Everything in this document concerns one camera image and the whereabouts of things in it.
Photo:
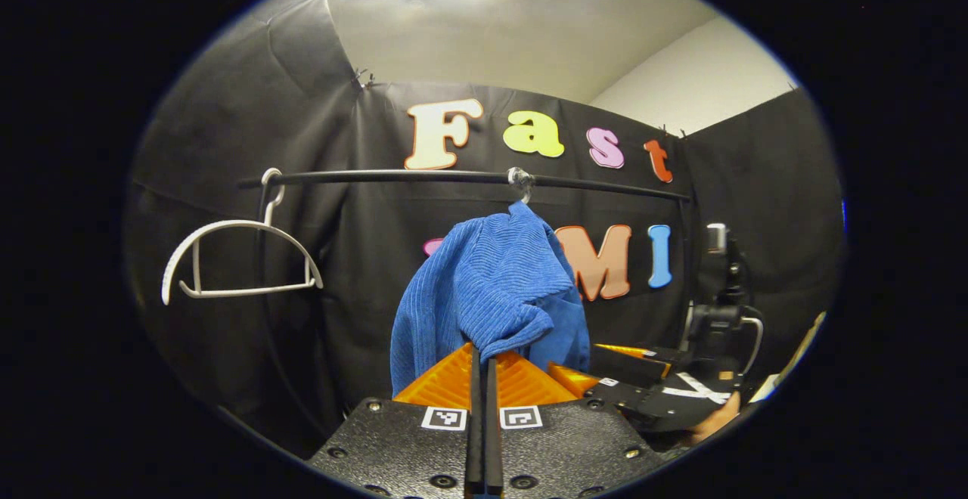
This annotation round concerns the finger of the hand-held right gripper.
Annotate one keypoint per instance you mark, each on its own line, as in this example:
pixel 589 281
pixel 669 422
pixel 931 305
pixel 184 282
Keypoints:
pixel 605 397
pixel 628 359

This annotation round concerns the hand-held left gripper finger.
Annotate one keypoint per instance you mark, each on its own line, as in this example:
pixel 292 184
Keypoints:
pixel 474 438
pixel 493 438

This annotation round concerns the white plastic hanger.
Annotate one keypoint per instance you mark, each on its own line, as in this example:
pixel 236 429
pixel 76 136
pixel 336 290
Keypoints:
pixel 522 178
pixel 234 222

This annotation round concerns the black clothes rack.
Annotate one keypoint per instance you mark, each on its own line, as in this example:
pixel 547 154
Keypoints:
pixel 378 176

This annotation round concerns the beige wooden board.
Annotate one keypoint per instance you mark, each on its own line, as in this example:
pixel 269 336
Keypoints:
pixel 808 336

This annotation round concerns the black backdrop cloth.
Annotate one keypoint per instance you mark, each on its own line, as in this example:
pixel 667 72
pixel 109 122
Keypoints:
pixel 249 91

